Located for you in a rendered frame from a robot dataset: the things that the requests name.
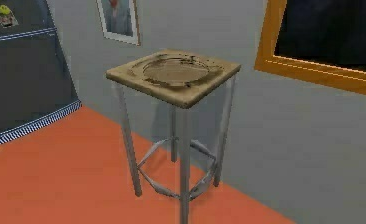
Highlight wooden stool with metal legs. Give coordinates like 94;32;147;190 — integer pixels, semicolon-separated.
105;49;242;224

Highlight orange framed window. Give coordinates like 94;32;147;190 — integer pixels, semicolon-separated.
254;0;366;98

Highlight dark grey fridge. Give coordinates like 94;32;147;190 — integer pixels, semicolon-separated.
0;0;83;148

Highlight yellow green fridge magnet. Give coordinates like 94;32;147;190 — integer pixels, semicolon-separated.
0;4;20;29

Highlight white framed wall picture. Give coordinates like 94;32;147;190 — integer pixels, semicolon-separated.
96;0;142;46

